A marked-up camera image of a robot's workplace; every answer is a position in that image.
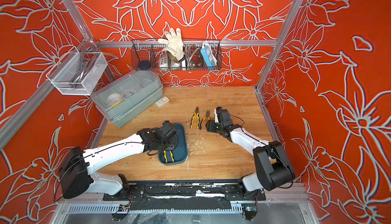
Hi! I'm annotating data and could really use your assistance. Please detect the white power strip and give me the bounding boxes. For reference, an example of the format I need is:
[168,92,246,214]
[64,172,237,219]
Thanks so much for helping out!
[158,54,169,69]

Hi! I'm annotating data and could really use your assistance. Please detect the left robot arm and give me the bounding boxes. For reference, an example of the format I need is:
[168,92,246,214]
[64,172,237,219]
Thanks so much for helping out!
[56,121,179,201]

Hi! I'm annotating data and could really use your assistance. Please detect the teal plastic storage box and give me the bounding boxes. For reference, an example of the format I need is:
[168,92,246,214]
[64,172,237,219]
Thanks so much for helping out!
[158,123,188,166]

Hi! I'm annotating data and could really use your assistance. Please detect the black wire wall basket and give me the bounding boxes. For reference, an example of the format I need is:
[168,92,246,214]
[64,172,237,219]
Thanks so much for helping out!
[131,39,223,71]

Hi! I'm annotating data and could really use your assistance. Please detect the blue white box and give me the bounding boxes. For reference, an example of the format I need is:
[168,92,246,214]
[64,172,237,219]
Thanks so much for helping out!
[201,41,217,70]

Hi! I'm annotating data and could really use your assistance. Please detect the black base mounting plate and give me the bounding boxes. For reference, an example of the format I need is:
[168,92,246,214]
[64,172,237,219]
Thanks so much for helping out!
[102,181,266,203]

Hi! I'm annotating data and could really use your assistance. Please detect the white work glove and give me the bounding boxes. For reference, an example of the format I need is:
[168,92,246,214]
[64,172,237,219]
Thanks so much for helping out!
[158,28,184,61]

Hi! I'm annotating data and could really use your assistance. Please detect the small white labelled box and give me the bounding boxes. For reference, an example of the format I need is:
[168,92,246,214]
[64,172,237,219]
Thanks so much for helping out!
[155,96,170,107]

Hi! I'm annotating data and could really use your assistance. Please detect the translucent lidded storage container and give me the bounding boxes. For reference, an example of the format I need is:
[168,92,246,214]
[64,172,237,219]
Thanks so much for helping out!
[91,71,163,128]

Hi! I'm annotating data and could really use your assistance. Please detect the yellow black small pliers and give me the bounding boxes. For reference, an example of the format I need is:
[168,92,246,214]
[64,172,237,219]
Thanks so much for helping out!
[199,110,211,130]

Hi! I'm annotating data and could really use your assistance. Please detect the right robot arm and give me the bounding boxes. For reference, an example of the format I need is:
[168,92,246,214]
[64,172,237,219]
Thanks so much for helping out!
[206,107,295,192]

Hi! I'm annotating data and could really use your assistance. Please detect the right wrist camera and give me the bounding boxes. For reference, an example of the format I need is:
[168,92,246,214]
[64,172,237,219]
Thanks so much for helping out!
[214,106,221,123]

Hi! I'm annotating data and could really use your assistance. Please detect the yellow black combination pliers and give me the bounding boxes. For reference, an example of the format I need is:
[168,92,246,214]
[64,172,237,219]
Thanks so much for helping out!
[190,107,200,129]

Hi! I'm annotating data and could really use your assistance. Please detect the dark blue round object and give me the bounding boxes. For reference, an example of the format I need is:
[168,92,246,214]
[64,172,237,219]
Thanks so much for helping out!
[137,60,151,70]

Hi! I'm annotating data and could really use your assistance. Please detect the coiled clear cable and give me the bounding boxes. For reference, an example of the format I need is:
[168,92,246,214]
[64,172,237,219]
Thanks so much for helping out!
[187,45,202,69]

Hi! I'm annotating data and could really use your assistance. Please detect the white wire mesh basket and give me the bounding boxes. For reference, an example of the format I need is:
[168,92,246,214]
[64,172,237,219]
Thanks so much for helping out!
[46,49,108,96]

